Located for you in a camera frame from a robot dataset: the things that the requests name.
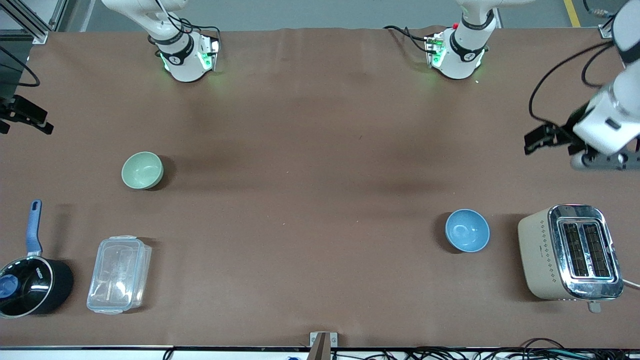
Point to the aluminium frame with diagonal brace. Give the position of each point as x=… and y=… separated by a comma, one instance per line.
x=25, y=36

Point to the brown table cover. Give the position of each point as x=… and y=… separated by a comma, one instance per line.
x=320, y=280

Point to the glass pot lid blue knob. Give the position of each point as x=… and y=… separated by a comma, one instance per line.
x=27, y=287

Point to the aluminium frame corner bracket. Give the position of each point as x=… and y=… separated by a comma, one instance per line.
x=606, y=32

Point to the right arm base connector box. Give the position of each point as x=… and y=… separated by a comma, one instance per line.
x=207, y=52

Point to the green bowl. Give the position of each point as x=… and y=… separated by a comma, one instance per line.
x=142, y=171

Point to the metal table edge bracket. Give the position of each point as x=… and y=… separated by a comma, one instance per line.
x=322, y=345

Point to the blue bowl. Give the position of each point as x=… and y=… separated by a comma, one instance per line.
x=467, y=231

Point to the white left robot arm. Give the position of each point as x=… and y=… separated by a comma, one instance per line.
x=462, y=55

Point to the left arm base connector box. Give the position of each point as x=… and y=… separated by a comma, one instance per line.
x=435, y=50

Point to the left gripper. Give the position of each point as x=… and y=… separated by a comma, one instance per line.
x=565, y=134

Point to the clear plastic food container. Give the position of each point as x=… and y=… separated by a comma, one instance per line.
x=119, y=274

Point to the beige chrome toaster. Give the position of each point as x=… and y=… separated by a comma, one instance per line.
x=542, y=255

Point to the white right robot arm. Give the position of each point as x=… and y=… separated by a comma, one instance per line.
x=182, y=60

